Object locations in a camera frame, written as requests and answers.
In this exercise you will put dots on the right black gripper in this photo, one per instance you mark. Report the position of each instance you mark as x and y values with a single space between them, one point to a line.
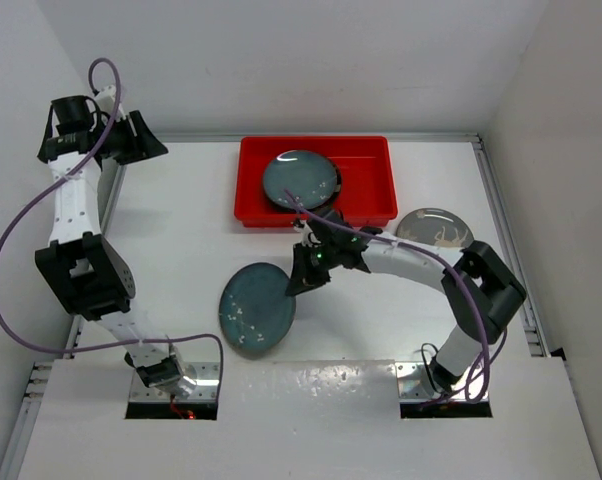
303 277

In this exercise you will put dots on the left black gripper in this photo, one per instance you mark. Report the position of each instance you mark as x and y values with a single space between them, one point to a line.
142 147

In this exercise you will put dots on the teal glazed plate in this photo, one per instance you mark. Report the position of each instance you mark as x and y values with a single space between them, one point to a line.
300 156
255 313

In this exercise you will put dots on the grey deer pattern plate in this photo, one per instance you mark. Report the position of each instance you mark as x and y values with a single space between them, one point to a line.
435 227

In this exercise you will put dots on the striped-rim beige plate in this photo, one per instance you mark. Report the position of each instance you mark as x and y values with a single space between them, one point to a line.
289 185

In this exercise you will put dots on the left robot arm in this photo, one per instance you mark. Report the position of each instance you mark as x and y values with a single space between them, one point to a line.
84 271

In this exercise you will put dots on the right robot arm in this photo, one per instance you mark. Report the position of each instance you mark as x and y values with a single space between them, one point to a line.
483 293

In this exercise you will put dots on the red plastic bin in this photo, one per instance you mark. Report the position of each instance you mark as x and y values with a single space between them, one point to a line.
367 195

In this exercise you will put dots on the white front cover board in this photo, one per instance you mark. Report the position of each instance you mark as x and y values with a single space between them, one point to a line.
309 421

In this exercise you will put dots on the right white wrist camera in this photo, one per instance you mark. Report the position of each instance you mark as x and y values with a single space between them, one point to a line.
307 235

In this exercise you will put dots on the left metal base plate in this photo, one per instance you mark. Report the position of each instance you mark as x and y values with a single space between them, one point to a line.
199 384

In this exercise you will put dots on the metal base plate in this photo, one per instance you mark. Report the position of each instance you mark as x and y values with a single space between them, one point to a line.
414 386
199 384

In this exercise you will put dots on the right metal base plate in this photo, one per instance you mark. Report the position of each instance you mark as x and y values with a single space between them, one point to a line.
414 386

